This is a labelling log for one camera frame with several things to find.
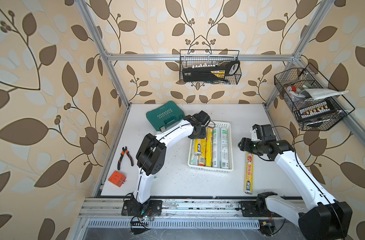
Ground white plastic perforated basket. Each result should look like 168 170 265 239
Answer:
187 121 234 173

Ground yellow wrap roll group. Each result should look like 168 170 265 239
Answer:
196 139 206 166

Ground yellow wrap roll chef label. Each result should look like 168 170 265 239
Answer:
205 128 213 167

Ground clear green label wrap roll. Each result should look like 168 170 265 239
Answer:
212 127 220 168

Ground white green wrap roll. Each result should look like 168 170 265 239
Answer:
220 128 229 169

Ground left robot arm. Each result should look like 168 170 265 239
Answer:
131 111 211 209

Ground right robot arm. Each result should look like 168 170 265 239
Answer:
238 138 353 240

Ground green plastic tool case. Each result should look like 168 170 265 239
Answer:
146 101 185 132

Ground black yellow hand saw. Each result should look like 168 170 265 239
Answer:
180 60 241 84

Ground socket bit set tray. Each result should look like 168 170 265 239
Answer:
298 101 337 120

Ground red square block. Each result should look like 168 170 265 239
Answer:
108 171 126 188

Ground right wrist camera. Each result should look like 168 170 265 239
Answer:
251 124 276 142

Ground black wire basket right wall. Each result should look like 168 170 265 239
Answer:
274 63 355 131

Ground black wire basket wall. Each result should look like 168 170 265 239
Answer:
274 63 355 131
179 49 242 85

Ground black wire basket back wall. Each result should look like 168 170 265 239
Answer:
179 49 242 85

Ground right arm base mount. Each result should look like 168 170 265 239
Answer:
238 201 281 218

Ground orange handled pliers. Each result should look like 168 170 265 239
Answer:
117 146 134 171

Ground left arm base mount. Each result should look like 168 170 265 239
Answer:
121 199 162 217

